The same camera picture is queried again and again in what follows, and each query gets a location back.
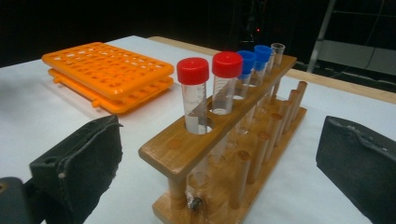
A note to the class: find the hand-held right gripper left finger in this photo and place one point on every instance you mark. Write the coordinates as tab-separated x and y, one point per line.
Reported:
81	161

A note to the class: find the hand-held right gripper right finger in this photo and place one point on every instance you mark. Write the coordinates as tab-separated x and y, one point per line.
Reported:
361	168

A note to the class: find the orange plastic tube rack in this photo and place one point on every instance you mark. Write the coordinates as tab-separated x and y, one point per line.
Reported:
102	74

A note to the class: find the wooden test tube rack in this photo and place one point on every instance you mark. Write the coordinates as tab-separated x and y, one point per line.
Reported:
174	149

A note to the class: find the red-capped clear tube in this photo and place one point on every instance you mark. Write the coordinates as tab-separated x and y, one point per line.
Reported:
227	65
193	71

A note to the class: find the blue-capped clear tube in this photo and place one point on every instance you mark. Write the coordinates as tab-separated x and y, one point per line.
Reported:
263	53
248	60

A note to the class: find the white metal stand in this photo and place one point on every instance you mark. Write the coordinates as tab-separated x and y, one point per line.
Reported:
348	56

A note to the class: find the dark equipment tower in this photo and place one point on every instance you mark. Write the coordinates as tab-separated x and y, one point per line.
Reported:
257	25

